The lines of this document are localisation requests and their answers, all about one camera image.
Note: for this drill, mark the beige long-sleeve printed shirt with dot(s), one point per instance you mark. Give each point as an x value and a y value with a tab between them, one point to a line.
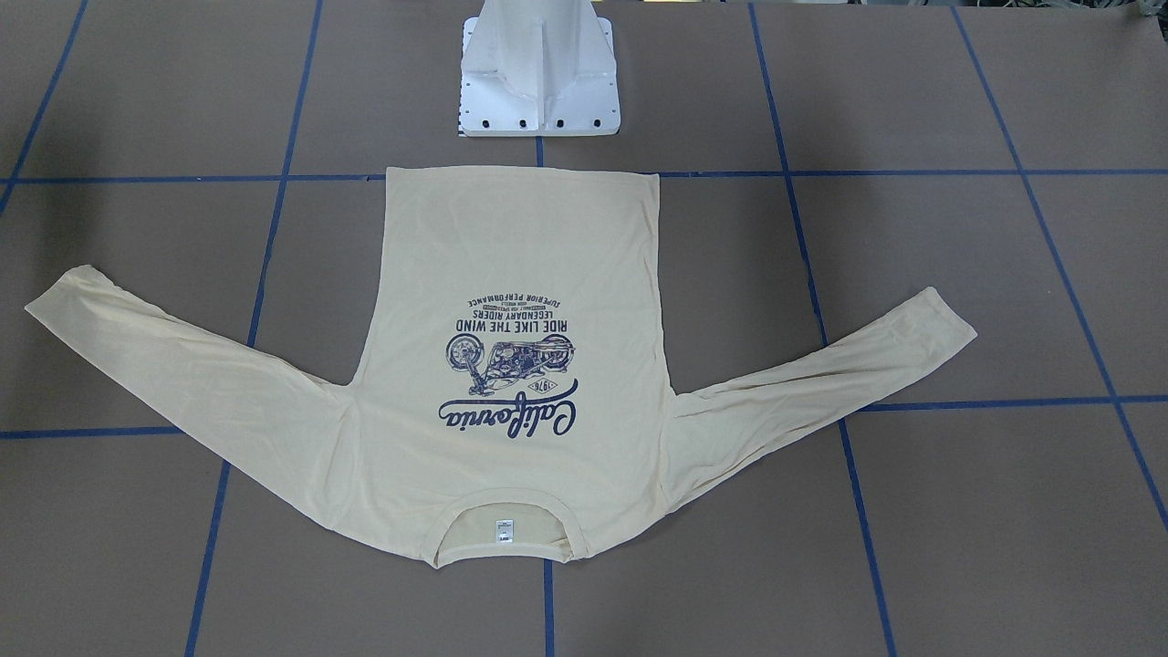
512	398

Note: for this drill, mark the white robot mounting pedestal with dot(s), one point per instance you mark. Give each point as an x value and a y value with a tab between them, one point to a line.
538	68

